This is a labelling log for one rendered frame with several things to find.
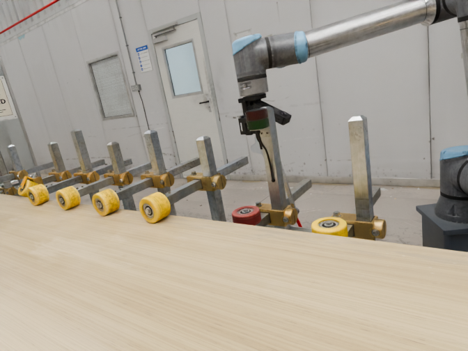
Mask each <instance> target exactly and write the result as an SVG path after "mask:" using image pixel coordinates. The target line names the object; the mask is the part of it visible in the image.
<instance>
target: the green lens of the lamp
mask: <svg viewBox="0 0 468 351"><path fill-rule="evenodd" d="M269 126H270V123H269V118H266V119H264V120H257V121H251V122H248V121H247V128H248V130H258V129H263V128H266V127H269Z"/></svg>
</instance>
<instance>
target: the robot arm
mask: <svg viewBox="0 0 468 351"><path fill-rule="evenodd" d="M454 17H457V18H458V24H459V26H460V37H461V44H462V55H463V62H464V68H465V80H466V86H467V97H468V0H403V1H399V2H397V3H393V4H391V5H388V6H384V7H381V8H378V9H375V10H371V11H368V12H366V13H362V14H360V15H356V16H353V17H349V18H347V19H343V20H341V21H337V22H334V23H331V24H328V25H325V26H321V27H318V28H316V29H312V30H310V31H305V32H303V31H296V32H292V33H285V34H281V35H277V36H270V37H265V38H262V36H261V34H259V33H257V34H253V35H250V36H245V37H243V38H239V39H237V40H235V41H234V42H233V44H232V48H233V58H234V63H235V71H236V75H237V84H238V88H239V93H240V96H244V97H243V98H240V99H238V102H239V103H242V109H243V114H244V115H243V116H241V118H239V119H238V121H239V126H240V134H245V135H252V134H256V131H250V130H248V128H247V120H246V116H245V112H246V111H248V110H252V109H259V108H261V107H271V108H273V109H274V117H275V122H277V123H278V124H281V125H285V124H287V123H289V122H290V119H291V115H290V114H288V113H287V112H285V111H282V110H280V109H278V108H276V107H273V106H272V105H270V104H268V103H266V102H263V101H261V99H263V98H266V93H265V92H268V85H267V74H266V69H270V68H284V67H286V66H288V65H294V64H301V63H304V62H306V61H307V59H309V58H311V57H314V56H318V55H321V54H325V53H327V52H331V51H334V50H336V49H340V48H343V47H347V46H350V45H353V44H356V43H358V42H363V41H365V40H369V39H371V38H376V37H378V36H382V35H385V34H388V33H391V32H394V31H398V30H401V29H404V28H407V27H410V26H414V25H416V24H422V25H423V26H429V25H431V24H436V23H438V22H443V21H445V20H449V19H452V18H454ZM240 123H242V130H241V125H240ZM251 151H252V152H254V153H258V154H261V155H263V147H262V145H261V144H260V141H259V138H258V134H256V136H255V144H253V145H252V146H251ZM263 157H264V155H263ZM439 168H440V196H439V199H438V201H437V204H436V206H435V214H436V215H437V216H438V217H439V218H440V219H443V220H446V221H450V222H454V223H460V224H468V145H466V146H454V147H450V148H445V149H443V150H442V151H441V153H440V159H439Z"/></svg>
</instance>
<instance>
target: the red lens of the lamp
mask: <svg viewBox="0 0 468 351"><path fill-rule="evenodd" d="M245 116H246V120H259V119H263V118H267V117H268V112H267V108H266V109H264V110H260V111H253V112H245Z"/></svg>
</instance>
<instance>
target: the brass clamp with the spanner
mask: <svg viewBox="0 0 468 351"><path fill-rule="evenodd" d="M261 205H262V206H261V207H258V208H259V209H260V212H263V213H269V216H270V223H269V224H268V225H273V226H284V227H286V226H287V225H288V224H290V225H294V224H295V223H296V222H297V210H296V209H295V208H291V206H290V205H287V206H286V207H285V208H284V209H283V210H272V206H271V204H269V203H261Z"/></svg>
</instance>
